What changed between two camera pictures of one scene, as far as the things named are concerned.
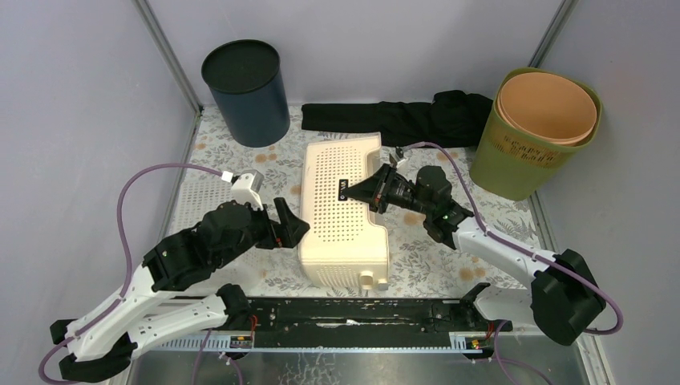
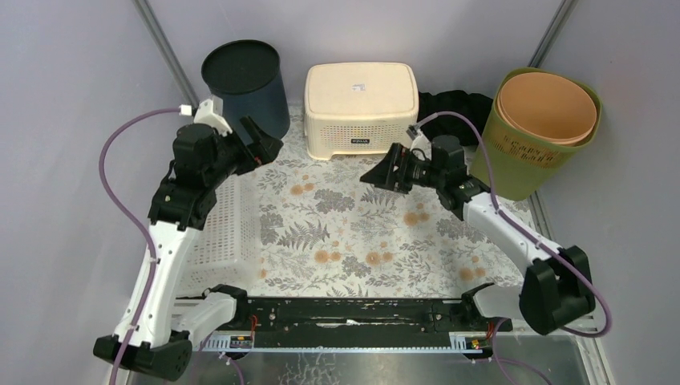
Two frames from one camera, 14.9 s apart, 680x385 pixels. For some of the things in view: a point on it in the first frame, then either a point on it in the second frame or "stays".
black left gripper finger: [291, 229] → [265, 147]
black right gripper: [370, 189] → [383, 176]
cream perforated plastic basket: [345, 246] → [359, 107]
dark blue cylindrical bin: [245, 78] stays
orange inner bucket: [548, 107] stays
